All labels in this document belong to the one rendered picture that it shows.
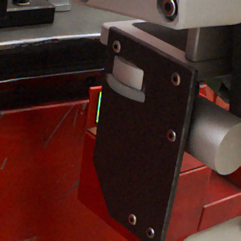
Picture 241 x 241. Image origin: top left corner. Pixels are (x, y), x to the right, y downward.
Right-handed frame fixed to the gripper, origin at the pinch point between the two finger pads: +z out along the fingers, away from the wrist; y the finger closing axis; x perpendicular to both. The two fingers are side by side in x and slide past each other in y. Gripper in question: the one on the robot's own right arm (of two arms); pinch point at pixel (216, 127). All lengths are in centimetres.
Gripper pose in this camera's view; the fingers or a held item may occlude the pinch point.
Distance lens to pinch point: 104.3
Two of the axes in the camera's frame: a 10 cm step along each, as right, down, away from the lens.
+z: -2.6, 7.8, 5.6
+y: -5.3, -6.0, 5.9
